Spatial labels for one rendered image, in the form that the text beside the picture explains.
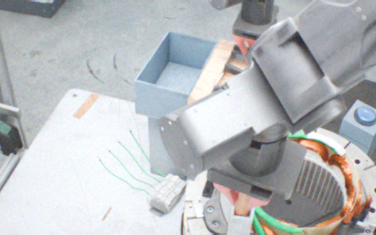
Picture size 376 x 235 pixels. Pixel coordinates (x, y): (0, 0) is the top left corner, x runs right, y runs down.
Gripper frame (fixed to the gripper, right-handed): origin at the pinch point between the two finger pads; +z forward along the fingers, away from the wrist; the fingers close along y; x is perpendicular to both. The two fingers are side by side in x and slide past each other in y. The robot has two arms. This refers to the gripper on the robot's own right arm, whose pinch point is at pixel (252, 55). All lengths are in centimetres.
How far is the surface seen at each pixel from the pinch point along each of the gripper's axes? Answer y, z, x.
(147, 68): 6.9, 3.4, -18.5
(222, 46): -3.2, 2.3, -6.9
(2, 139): 11, 35, -59
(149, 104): 12.2, 6.9, -15.9
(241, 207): 41.9, -11.5, 8.7
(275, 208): 27.7, 6.5, 12.0
